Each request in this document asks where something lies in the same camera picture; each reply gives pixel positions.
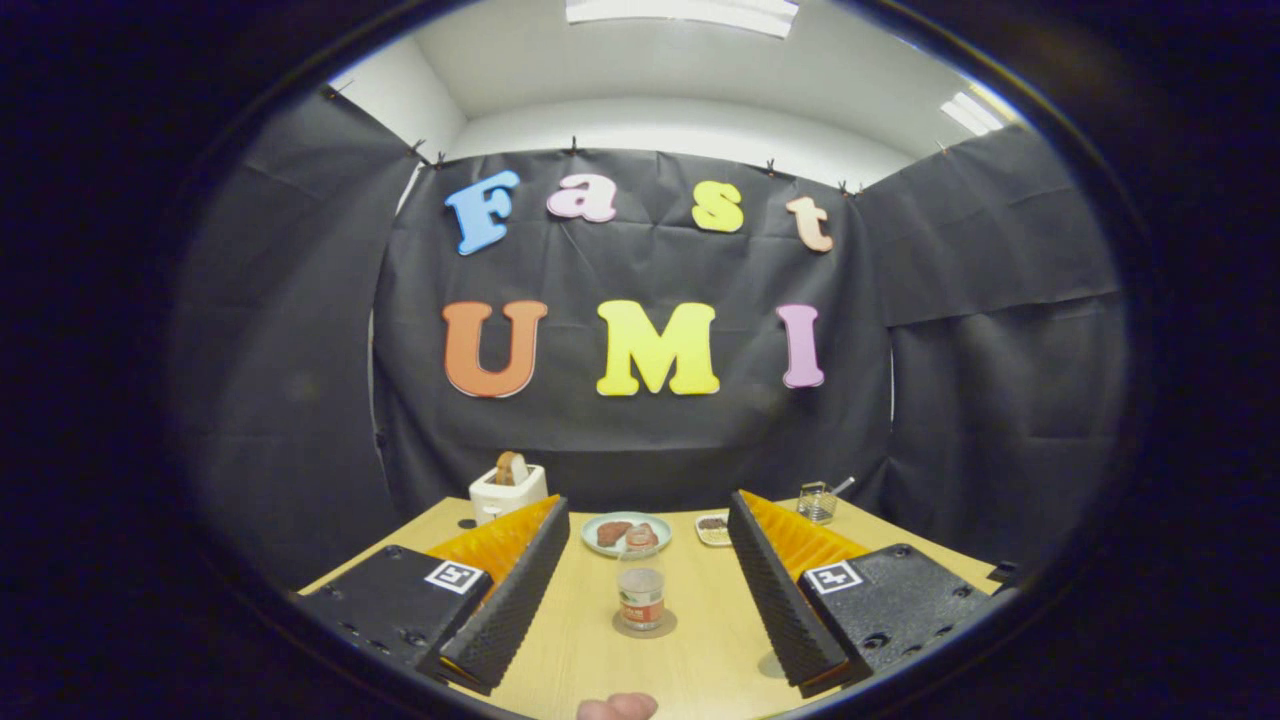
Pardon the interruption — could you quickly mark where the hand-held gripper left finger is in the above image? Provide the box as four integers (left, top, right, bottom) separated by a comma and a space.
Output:
290, 495, 573, 696

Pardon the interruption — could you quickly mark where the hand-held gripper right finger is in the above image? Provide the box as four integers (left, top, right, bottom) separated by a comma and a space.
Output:
725, 490, 1001, 699

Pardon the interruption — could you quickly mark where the round brown coaster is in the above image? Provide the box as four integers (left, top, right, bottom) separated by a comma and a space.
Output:
612, 608, 678, 639

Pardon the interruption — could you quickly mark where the clear juice bottle red label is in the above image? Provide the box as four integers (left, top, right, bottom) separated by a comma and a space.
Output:
617, 530, 667, 632

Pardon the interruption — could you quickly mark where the pale green plate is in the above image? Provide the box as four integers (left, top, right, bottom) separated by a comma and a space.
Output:
581, 511, 673, 558

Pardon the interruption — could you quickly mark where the white toaster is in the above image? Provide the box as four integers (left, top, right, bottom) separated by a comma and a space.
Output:
469, 463, 549, 526

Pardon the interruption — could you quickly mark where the wooden table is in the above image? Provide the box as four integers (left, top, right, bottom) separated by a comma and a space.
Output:
300, 497, 1001, 720

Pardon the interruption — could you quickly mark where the small ceiling light panel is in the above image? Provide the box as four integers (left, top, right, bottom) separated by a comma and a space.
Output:
940, 92, 1006, 137

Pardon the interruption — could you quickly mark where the long ceiling light panel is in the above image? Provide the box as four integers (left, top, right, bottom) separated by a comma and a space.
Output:
565, 0, 801, 39

